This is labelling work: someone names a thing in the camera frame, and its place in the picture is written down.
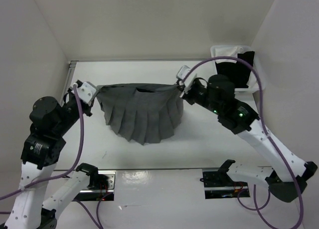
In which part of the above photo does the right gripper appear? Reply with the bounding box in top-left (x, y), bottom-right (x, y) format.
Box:
top-left (177, 80), bottom-right (222, 114)

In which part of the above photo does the grey pleated skirt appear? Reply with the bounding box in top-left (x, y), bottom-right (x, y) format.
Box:
top-left (97, 83), bottom-right (183, 145)

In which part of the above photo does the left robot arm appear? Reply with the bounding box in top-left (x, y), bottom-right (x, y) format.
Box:
top-left (0, 81), bottom-right (99, 229)

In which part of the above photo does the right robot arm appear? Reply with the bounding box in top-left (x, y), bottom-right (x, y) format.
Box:
top-left (178, 75), bottom-right (318, 203)

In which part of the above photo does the black skirt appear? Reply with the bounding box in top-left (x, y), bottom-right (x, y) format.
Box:
top-left (215, 61), bottom-right (251, 88)

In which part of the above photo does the white plastic basket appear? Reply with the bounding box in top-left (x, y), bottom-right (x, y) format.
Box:
top-left (210, 45), bottom-right (267, 93)

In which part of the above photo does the white skirt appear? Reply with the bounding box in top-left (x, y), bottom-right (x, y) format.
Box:
top-left (212, 45), bottom-right (256, 89)

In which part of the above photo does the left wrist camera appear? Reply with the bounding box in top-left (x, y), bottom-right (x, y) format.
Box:
top-left (73, 81), bottom-right (98, 106)

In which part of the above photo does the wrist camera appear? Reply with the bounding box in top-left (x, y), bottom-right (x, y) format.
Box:
top-left (73, 81), bottom-right (98, 106)
top-left (175, 65), bottom-right (198, 95)

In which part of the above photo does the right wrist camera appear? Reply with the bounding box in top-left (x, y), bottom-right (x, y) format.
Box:
top-left (175, 65), bottom-right (198, 95)

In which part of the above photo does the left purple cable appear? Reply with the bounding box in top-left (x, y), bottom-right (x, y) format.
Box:
top-left (0, 85), bottom-right (113, 229)

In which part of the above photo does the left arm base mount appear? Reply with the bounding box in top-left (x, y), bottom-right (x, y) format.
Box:
top-left (75, 170), bottom-right (116, 202)

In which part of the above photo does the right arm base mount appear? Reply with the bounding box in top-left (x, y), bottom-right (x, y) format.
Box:
top-left (199, 170), bottom-right (250, 199)

